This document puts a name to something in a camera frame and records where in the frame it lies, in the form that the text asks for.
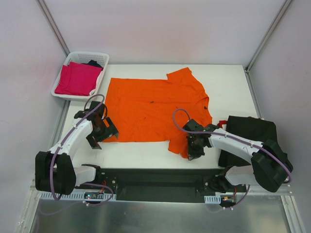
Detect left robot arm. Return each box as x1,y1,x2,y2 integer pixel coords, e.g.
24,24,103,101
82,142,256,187
35,101,119,195

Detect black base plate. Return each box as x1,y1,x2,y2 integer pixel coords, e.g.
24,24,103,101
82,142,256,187
97,168,234,202

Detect orange t shirt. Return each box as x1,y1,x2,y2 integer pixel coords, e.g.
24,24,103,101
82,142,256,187
105,67,212,158

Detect pink t shirt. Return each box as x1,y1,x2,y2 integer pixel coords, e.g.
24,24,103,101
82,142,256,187
54,62,103,96

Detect dark navy t shirt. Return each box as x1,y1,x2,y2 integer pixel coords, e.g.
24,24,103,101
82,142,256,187
87,60,103,69

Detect black t shirt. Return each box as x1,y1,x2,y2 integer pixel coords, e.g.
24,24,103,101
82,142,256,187
218,116,277,167

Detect white plastic basket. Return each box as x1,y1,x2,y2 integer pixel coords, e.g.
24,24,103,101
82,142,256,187
51,51,109,101

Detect aluminium frame post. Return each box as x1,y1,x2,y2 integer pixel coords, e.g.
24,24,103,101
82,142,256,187
36,0,70,56
244,0,294,72

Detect right aluminium frame post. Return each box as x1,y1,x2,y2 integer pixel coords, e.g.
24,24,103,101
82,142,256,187
244,0,294,72

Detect right white cable duct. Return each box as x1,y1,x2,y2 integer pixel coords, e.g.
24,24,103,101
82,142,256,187
204,195,221,204

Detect left white cable duct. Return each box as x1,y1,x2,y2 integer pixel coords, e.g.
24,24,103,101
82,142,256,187
40,191,117,202

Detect red t shirt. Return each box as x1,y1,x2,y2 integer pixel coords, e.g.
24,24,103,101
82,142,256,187
217,120,227,128

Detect left aluminium frame post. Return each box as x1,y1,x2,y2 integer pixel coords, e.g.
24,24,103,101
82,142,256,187
36,0,70,56

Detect white cable duct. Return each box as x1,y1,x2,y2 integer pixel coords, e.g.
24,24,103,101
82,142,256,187
40,191,117,202
204,195,221,204

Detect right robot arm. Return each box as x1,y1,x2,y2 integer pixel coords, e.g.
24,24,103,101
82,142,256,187
183,119,293,193

